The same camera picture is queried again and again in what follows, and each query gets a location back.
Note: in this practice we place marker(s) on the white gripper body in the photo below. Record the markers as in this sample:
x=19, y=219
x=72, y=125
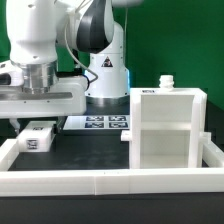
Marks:
x=35, y=91

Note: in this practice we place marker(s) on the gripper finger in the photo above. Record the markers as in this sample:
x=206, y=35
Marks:
x=59, y=124
x=15, y=124

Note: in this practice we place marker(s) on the white cabinet top block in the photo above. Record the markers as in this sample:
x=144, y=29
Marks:
x=36, y=137

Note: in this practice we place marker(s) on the white cabinet body box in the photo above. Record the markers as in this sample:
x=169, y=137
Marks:
x=166, y=126

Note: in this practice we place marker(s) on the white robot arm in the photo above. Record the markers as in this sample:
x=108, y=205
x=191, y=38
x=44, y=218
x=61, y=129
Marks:
x=36, y=27

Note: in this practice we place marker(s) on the white marker base plate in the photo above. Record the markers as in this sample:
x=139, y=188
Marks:
x=97, y=122

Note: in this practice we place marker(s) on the white U-shaped frame wall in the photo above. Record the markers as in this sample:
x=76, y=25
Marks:
x=102, y=182

